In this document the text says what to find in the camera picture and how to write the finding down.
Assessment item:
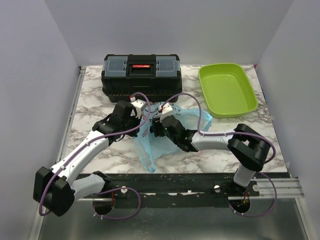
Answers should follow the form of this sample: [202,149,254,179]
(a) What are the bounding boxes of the aluminium frame rail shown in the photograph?
[27,66,305,240]

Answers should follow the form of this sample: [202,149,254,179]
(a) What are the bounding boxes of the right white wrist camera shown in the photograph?
[158,102,173,122]

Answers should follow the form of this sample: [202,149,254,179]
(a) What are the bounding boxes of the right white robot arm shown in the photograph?
[150,115,275,196]

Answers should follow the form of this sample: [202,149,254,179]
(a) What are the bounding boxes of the black plastic toolbox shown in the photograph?
[101,54,183,103]

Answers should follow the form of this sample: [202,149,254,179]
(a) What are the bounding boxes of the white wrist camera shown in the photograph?
[129,96,147,119]
[158,102,173,122]

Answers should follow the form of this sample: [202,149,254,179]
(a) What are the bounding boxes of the blue plastic bag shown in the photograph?
[132,103,199,173]

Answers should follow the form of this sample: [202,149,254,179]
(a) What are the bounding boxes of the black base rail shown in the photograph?
[89,173,262,209]

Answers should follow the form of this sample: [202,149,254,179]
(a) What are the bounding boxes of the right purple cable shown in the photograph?
[157,92,278,218]

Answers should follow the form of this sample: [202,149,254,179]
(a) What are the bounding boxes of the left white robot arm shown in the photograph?
[33,97,150,217]

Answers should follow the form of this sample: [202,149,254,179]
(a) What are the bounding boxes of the green plastic tray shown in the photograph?
[198,63,258,119]

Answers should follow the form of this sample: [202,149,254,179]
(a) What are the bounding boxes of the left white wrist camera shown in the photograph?
[129,96,147,119]

